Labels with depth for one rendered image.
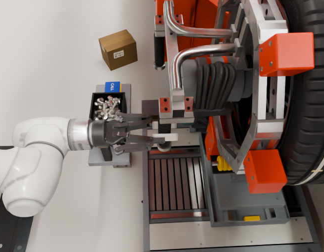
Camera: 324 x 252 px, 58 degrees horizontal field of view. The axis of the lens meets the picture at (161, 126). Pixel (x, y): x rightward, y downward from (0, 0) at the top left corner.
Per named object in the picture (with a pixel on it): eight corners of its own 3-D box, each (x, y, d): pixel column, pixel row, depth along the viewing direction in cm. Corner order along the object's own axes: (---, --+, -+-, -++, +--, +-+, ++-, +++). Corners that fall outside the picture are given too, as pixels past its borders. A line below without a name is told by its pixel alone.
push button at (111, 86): (120, 95, 138) (119, 92, 136) (105, 95, 138) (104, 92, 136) (120, 84, 142) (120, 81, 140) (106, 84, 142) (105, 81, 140)
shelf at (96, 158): (130, 164, 122) (129, 161, 119) (89, 166, 121) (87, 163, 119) (131, 87, 146) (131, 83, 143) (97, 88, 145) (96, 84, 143)
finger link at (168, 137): (152, 133, 80) (152, 136, 79) (177, 132, 80) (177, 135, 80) (153, 139, 82) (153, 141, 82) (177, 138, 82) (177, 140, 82)
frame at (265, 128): (244, 194, 98) (315, 84, 53) (225, 195, 98) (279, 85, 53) (219, 76, 128) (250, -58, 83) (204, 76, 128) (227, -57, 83)
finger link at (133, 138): (113, 130, 80) (112, 134, 79) (153, 135, 79) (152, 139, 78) (115, 137, 83) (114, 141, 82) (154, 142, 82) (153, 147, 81)
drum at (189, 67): (247, 110, 93) (259, 79, 81) (180, 112, 92) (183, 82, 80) (238, 77, 100) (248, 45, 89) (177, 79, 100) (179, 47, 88)
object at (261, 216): (284, 224, 141) (291, 218, 133) (210, 228, 140) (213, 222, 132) (260, 136, 169) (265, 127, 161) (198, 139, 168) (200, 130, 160)
